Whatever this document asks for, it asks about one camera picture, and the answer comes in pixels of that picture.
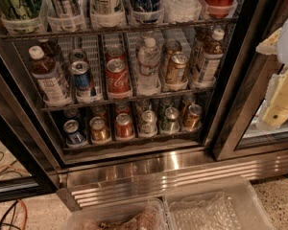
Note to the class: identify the gold can shelf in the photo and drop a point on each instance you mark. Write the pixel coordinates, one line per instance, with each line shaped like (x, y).
(176, 69)
(99, 130)

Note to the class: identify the blue pepsi bottle top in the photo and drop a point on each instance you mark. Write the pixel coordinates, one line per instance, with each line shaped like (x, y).
(147, 8)

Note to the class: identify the red coke can bottom shelf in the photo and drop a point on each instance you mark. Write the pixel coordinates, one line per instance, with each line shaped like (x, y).
(124, 127)

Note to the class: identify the clear plastic bin right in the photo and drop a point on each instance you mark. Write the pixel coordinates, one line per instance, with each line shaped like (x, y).
(223, 204)

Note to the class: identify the gold can middle shelf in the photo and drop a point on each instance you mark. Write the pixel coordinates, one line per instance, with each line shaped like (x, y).
(176, 69)

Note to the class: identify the tea bottle white cap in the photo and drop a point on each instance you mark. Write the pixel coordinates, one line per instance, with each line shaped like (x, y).
(50, 78)
(209, 57)

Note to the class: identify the red coca-cola can middle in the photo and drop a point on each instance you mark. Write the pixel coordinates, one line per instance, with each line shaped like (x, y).
(118, 81)

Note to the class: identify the white green can bottom shelf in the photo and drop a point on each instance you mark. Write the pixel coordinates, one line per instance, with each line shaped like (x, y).
(147, 125)

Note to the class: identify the blue can middle shelf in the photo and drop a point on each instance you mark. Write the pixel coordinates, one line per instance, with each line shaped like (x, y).
(85, 88)

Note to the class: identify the tea bottle white cap left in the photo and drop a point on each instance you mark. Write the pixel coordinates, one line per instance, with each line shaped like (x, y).
(50, 78)

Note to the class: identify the gold can bottom shelf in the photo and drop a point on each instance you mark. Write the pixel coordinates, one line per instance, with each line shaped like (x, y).
(99, 130)

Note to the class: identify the blue pepsi can rear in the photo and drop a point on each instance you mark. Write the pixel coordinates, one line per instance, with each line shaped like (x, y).
(73, 114)

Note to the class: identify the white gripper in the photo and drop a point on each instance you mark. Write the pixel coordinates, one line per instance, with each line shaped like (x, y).
(275, 113)

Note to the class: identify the blue pepsi can front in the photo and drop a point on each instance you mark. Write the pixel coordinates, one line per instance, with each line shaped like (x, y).
(75, 138)

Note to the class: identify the blue pepsi can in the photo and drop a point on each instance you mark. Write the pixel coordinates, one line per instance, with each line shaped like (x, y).
(75, 138)
(73, 114)

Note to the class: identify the clear water bottle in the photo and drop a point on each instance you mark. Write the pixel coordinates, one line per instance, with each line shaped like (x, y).
(148, 56)

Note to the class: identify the tea bottle white cap right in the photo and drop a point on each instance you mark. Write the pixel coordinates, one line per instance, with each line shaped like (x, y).
(209, 57)

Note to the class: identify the clear plastic bin left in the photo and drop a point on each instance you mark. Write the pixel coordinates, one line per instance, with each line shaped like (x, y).
(144, 214)

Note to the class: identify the gold can bottom right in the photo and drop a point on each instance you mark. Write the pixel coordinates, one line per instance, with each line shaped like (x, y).
(192, 118)

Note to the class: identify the clear plastic bin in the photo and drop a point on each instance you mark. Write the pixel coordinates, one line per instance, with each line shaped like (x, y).
(144, 214)
(223, 204)

